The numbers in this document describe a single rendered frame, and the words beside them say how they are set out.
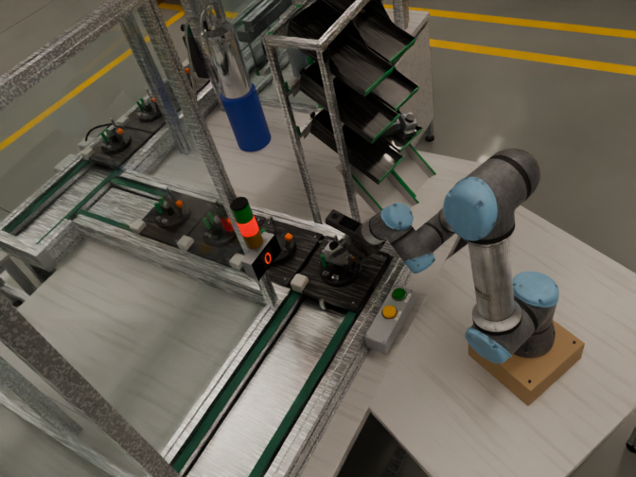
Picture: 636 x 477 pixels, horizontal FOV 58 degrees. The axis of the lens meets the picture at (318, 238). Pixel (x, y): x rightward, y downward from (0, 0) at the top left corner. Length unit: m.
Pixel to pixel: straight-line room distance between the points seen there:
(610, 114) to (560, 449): 2.74
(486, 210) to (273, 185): 1.38
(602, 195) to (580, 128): 0.60
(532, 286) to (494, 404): 0.37
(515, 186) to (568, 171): 2.42
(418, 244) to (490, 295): 0.27
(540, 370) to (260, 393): 0.78
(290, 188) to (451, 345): 0.97
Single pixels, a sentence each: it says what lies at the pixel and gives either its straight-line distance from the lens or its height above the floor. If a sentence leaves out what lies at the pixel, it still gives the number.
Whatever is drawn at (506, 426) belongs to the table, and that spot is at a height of 0.86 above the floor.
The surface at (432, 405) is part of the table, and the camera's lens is 1.69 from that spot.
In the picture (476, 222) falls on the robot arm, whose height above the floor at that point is 1.54.
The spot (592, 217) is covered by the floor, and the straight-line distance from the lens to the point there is 3.36.
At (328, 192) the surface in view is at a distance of 2.28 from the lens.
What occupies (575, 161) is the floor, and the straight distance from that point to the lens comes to 3.68.
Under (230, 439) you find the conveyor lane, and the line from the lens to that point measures 1.69.
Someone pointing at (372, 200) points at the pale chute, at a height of 1.10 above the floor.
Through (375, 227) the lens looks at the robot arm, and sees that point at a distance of 1.54.
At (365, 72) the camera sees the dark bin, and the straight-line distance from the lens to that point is 1.64.
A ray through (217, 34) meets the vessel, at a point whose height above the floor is 1.41.
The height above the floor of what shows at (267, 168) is 0.86.
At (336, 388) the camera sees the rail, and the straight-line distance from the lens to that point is 1.65.
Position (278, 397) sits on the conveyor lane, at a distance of 1.70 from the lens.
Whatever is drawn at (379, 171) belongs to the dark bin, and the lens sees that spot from 1.80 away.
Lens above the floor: 2.38
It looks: 46 degrees down
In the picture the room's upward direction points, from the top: 16 degrees counter-clockwise
